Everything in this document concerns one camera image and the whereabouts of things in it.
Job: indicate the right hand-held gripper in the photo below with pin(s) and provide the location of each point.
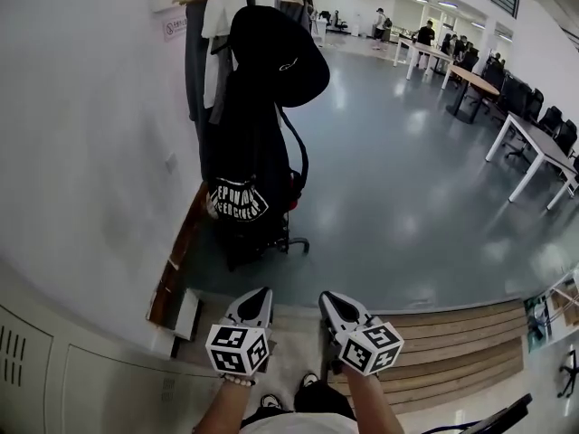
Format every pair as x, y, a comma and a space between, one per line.
371, 348

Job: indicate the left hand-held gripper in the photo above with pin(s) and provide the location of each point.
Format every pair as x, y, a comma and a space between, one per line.
235, 348

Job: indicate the black cap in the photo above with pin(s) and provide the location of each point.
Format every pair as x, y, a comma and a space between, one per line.
271, 48

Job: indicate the person's left forearm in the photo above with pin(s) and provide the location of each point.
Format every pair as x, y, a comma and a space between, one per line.
226, 405

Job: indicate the person's right forearm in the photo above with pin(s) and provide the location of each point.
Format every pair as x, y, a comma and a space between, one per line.
371, 400

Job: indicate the black nylon bag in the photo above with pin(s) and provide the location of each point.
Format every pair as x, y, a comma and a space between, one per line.
244, 247

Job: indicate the white rectangular box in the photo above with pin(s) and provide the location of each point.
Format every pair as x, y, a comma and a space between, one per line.
187, 319

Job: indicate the person's right shoe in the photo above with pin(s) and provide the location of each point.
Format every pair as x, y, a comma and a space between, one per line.
309, 380

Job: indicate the person's shoe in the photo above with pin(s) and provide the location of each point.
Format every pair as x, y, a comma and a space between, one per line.
309, 380
271, 401

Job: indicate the person's black shorts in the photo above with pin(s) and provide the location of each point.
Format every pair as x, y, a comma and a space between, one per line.
321, 400

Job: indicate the dark brown baseboard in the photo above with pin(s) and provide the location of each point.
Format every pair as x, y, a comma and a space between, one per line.
181, 251

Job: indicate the person's left shoe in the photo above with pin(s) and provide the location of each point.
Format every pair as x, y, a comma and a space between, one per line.
271, 401

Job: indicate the wooden slatted bench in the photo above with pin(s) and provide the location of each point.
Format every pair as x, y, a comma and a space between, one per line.
452, 355

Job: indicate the person's white shirt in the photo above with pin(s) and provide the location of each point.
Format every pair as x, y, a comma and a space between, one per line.
298, 425

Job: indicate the red cloth item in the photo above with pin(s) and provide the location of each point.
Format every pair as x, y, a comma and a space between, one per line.
295, 192

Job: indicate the grey metal locker cabinet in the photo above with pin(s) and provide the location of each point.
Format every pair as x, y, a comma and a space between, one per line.
113, 387

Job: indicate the black chair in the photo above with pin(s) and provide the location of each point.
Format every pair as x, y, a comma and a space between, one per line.
493, 418

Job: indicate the round wooden table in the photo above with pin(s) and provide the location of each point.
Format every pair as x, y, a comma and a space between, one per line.
475, 79

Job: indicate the dark grey jacket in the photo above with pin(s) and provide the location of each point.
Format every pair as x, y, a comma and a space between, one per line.
298, 14

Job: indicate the white garment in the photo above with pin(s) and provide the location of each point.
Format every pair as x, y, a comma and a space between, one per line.
219, 7

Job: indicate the no-smoking wall sign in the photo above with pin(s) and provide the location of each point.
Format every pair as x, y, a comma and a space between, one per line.
175, 29

